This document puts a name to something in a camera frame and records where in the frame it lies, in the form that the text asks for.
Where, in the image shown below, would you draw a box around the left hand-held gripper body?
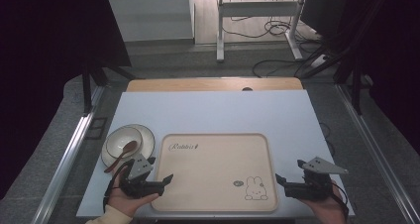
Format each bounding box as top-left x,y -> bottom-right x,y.
118,153 -> 165,199

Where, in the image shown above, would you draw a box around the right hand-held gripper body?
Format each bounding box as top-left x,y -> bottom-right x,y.
283,156 -> 350,201

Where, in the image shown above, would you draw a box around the person's left hand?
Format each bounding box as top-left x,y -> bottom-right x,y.
107,169 -> 160,218

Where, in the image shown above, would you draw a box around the person's right hand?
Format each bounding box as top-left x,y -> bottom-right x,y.
298,179 -> 348,224

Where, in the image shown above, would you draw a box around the white round plate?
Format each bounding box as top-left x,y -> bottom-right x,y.
100,123 -> 157,169

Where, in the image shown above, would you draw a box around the brown wooden spoon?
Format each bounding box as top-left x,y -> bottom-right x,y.
103,140 -> 139,174

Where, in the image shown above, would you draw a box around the white ceramic bowl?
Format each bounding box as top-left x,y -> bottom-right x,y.
105,126 -> 144,160

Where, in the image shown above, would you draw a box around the beige tray with rabbit print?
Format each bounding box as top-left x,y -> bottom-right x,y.
151,132 -> 279,214

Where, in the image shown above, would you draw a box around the black metal stand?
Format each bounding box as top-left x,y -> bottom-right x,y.
80,59 -> 137,117
298,0 -> 394,116

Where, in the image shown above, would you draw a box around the wooden desk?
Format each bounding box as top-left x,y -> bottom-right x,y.
126,76 -> 304,93

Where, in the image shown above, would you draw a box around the white power strip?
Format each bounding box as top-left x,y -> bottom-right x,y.
309,54 -> 329,69

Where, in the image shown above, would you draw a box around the dark curtain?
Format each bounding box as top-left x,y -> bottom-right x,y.
0,0 -> 133,200
300,0 -> 420,156

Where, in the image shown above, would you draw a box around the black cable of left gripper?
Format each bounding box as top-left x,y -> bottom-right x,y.
102,161 -> 133,214

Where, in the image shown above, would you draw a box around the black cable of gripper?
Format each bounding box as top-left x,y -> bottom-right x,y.
102,161 -> 133,214
330,182 -> 351,222

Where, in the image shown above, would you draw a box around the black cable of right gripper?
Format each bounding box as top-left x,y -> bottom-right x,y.
330,182 -> 351,222

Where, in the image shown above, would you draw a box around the aluminium rail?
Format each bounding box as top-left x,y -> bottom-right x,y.
334,83 -> 420,224
30,84 -> 107,224

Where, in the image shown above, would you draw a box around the black floor cables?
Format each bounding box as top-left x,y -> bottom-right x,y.
220,16 -> 331,79

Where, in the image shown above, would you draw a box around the white metal table frame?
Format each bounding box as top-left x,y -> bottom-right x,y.
215,0 -> 309,63

